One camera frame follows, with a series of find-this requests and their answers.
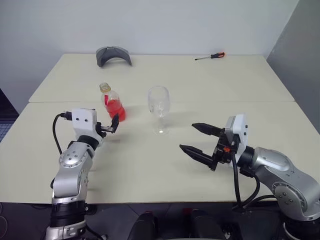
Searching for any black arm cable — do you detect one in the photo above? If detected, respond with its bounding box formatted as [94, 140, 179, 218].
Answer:
[51, 110, 74, 155]
[230, 152, 278, 213]

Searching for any red drink bottle yellow cap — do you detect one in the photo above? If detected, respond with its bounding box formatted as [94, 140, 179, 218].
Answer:
[99, 82, 129, 123]

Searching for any clear wine glass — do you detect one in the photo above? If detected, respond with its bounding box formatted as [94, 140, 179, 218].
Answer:
[146, 85, 171, 136]

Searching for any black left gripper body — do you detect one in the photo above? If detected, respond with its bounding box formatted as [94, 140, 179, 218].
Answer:
[95, 121, 113, 137]

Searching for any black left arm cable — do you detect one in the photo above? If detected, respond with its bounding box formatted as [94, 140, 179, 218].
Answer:
[51, 110, 74, 155]

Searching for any dark rounded shape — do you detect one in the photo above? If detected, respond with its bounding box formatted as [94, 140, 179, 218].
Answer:
[133, 211, 160, 240]
[183, 208, 226, 240]

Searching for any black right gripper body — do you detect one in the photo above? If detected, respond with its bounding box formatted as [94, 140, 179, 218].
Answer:
[209, 127, 238, 172]

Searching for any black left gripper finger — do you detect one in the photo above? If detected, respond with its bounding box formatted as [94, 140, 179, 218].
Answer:
[110, 112, 121, 136]

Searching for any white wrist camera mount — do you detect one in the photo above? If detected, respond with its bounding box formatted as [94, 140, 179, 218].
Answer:
[224, 114, 249, 163]
[71, 108, 106, 148]

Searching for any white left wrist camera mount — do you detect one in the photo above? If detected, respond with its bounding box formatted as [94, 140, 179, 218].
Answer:
[71, 108, 106, 148]

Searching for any orange black handled screwdriver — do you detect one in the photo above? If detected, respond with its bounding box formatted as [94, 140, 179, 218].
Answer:
[194, 51, 226, 61]

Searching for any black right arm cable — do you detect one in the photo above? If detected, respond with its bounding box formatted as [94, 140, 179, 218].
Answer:
[230, 152, 278, 213]

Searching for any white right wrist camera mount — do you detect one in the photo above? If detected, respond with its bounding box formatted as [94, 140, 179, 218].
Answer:
[224, 114, 249, 163]

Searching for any grey curved visor-shaped part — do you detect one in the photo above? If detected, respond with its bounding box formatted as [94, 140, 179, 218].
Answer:
[95, 46, 133, 68]

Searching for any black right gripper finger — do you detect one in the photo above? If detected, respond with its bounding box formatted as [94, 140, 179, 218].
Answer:
[179, 144, 216, 172]
[191, 122, 224, 138]

